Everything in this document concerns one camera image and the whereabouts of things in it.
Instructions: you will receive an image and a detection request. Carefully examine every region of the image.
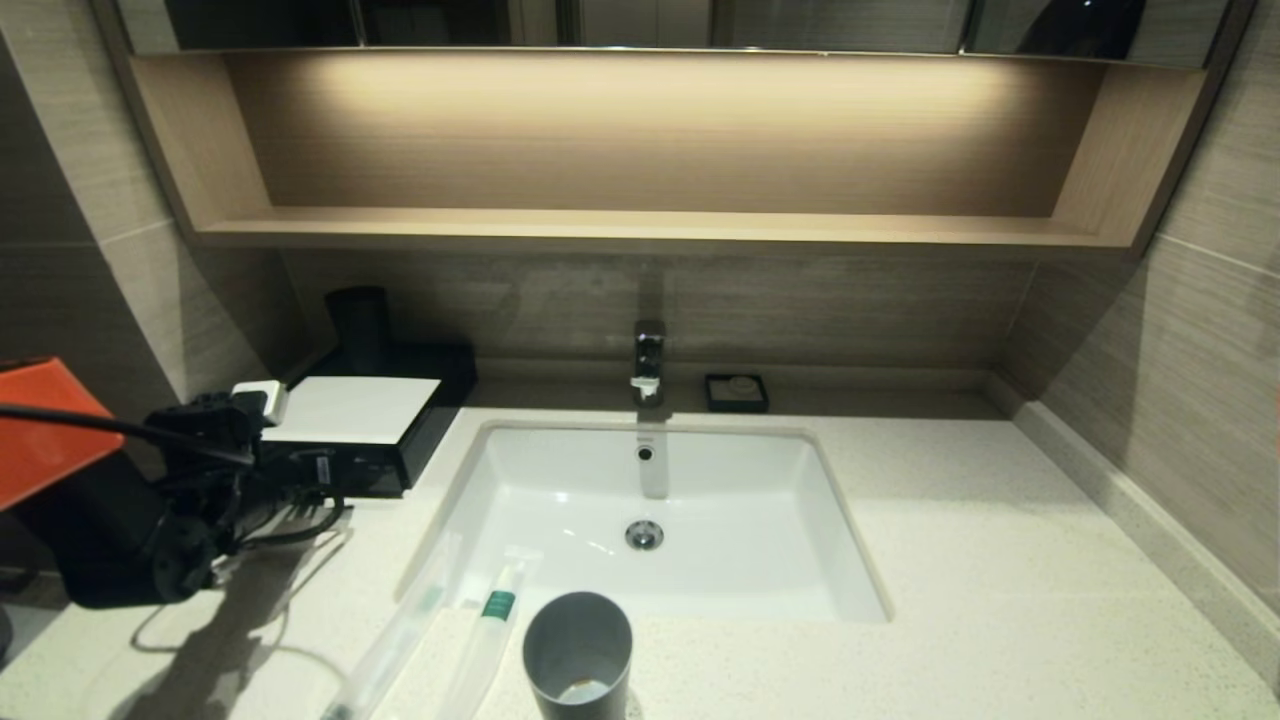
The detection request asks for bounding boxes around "white sink basin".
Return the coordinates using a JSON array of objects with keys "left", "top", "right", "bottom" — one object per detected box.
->
[{"left": 400, "top": 420, "right": 891, "bottom": 623}]

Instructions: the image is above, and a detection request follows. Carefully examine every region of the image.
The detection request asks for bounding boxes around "chrome faucet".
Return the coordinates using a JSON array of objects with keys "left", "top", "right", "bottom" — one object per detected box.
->
[{"left": 630, "top": 320, "right": 669, "bottom": 407}]

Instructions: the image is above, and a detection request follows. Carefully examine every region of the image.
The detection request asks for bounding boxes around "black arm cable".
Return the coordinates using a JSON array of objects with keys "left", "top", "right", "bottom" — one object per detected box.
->
[{"left": 0, "top": 403, "right": 349, "bottom": 549}]

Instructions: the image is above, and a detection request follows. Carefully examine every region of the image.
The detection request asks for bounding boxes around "translucent packet with green band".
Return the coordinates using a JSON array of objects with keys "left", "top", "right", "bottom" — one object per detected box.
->
[{"left": 437, "top": 548, "right": 546, "bottom": 720}]

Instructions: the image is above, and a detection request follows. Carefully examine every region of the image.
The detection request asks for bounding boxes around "black cup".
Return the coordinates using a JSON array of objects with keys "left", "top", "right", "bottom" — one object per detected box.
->
[{"left": 326, "top": 286, "right": 393, "bottom": 373}]

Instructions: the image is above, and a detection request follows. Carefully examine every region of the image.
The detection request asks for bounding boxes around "black box with white lid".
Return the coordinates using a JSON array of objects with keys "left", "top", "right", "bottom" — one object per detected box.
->
[{"left": 262, "top": 343, "right": 479, "bottom": 498}]

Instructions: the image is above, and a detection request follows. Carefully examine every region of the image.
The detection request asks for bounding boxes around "black soap dish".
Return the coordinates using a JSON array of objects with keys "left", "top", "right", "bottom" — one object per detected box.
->
[{"left": 704, "top": 373, "right": 769, "bottom": 413}]

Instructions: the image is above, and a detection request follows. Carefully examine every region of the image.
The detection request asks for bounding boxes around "grey plastic cup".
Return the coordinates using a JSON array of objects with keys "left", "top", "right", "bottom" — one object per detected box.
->
[{"left": 521, "top": 591, "right": 634, "bottom": 720}]

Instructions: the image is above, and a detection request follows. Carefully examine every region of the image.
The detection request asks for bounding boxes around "long translucent toothbrush packet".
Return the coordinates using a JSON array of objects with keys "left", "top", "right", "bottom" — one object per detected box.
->
[{"left": 320, "top": 530, "right": 466, "bottom": 720}]

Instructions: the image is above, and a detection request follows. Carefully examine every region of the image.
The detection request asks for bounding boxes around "light wooden wall shelf niche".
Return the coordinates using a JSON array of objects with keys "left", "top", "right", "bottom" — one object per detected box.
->
[{"left": 125, "top": 50, "right": 1206, "bottom": 251}]

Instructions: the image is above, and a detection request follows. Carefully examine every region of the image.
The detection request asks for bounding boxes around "mirror cabinet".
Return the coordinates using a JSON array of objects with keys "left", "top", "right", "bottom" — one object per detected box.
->
[{"left": 115, "top": 0, "right": 1231, "bottom": 66}]

